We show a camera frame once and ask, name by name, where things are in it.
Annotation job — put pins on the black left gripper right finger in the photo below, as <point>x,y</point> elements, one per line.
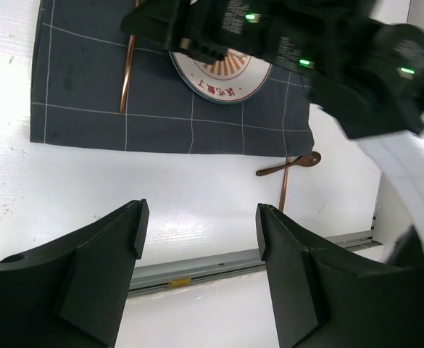
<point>326,296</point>

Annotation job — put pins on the dark grey checked cloth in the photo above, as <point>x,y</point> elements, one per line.
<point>77,82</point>

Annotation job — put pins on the copper spoon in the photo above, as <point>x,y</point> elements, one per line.
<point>309,160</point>

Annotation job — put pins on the aluminium front rail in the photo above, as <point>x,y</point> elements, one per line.
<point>171,275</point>

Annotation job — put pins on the copper knife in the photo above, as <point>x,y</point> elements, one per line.
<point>283,192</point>

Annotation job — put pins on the copper fork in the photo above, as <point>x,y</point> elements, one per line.
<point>127,73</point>

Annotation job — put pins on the orange patterned white plate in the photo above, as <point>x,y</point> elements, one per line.
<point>235,79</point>

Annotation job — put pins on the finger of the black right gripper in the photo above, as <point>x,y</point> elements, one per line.
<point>160,21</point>

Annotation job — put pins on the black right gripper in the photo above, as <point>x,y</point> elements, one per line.
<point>366,74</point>

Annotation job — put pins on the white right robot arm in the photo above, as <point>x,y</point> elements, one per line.
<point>399,155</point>

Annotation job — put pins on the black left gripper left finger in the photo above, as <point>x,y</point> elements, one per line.
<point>71,292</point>

